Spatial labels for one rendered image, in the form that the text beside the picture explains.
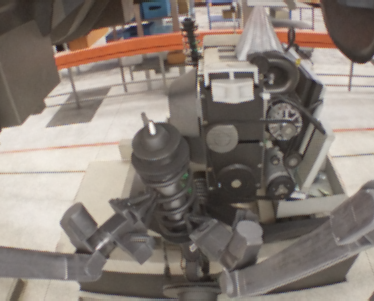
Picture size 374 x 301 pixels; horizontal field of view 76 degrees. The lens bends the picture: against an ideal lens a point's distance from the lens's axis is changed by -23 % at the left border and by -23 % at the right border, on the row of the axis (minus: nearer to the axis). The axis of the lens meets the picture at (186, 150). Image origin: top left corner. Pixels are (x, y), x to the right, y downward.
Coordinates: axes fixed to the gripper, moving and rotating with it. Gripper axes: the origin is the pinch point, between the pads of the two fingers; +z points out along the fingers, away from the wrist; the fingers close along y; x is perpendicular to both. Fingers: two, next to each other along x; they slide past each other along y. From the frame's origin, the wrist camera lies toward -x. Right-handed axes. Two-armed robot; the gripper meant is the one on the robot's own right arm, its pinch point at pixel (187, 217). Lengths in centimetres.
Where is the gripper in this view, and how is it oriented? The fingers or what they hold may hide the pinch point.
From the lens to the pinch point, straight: 73.3
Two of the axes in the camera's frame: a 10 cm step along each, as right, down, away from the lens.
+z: -6.0, -4.6, 6.5
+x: -7.5, 6.0, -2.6
